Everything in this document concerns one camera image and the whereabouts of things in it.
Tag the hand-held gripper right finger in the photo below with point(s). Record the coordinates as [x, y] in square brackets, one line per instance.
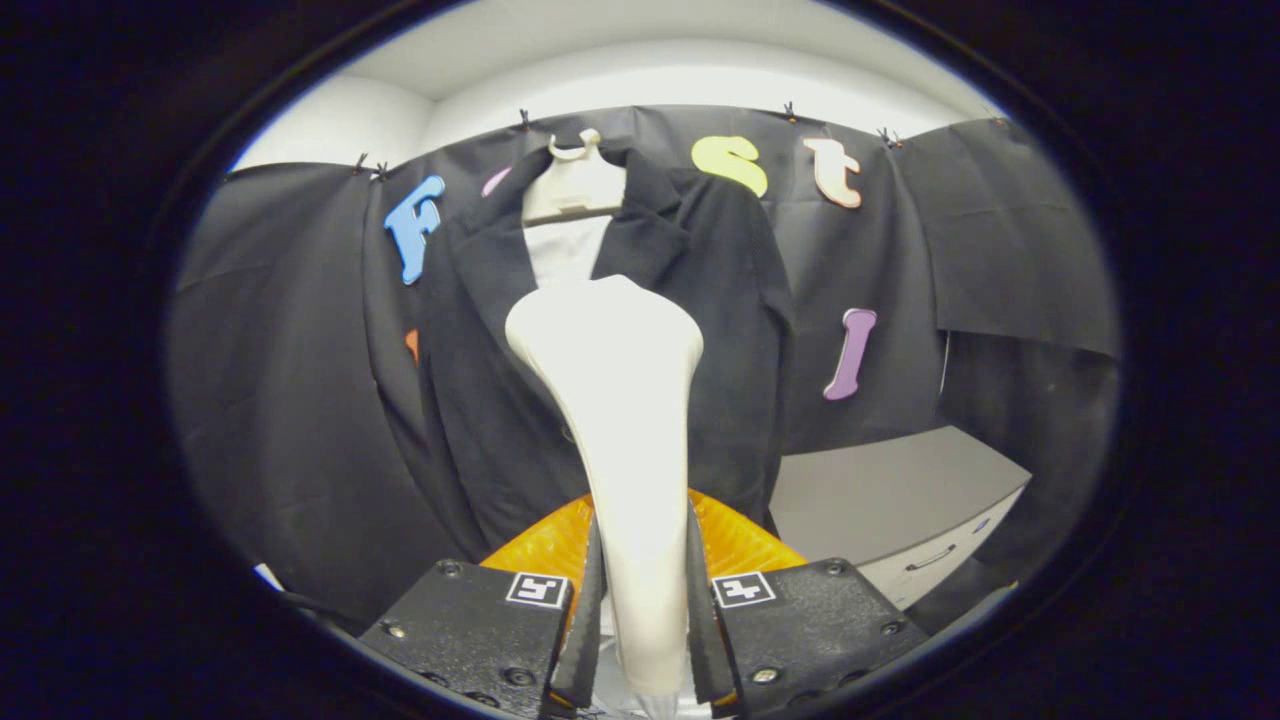
[810, 625]

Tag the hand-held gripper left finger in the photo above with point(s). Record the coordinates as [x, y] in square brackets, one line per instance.
[480, 630]

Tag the black blazer jacket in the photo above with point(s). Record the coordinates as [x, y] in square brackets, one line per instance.
[500, 400]

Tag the white garment steamer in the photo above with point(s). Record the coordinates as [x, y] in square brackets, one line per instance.
[620, 400]

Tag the grey cabinet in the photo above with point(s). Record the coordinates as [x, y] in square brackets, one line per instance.
[880, 490]

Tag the black backdrop cloth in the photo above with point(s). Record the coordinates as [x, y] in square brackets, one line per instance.
[280, 350]

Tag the white plastic hanger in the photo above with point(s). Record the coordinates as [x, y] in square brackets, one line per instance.
[575, 190]

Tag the row of black cloth clips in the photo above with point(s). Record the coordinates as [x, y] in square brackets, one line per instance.
[523, 120]

